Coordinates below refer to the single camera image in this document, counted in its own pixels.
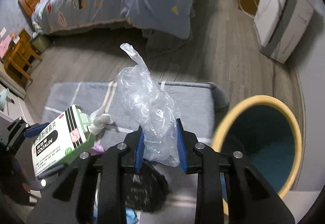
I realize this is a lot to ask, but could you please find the yellow rimmed teal trash bin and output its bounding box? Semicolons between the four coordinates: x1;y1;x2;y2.
210;94;304;215

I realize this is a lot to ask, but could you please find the grey checked floor rug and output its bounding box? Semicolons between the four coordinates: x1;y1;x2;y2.
41;81;224;224

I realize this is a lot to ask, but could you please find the white tissue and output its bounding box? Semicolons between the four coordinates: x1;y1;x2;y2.
88;106;113;135

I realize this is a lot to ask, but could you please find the green storage box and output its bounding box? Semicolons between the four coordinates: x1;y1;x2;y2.
30;34;51;53

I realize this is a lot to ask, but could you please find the wooden stool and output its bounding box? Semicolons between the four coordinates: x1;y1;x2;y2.
3;28;42;89

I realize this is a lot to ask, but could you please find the clear plastic bag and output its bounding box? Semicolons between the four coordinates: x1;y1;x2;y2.
117;43;180;167

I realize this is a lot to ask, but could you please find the white air purifier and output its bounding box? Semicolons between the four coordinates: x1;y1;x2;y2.
254;0;315;64

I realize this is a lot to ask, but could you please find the green white medicine box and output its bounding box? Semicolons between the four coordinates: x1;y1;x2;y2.
31;105;96;177

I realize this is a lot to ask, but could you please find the purple wrapper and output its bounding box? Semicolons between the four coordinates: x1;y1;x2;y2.
88;142;105;156

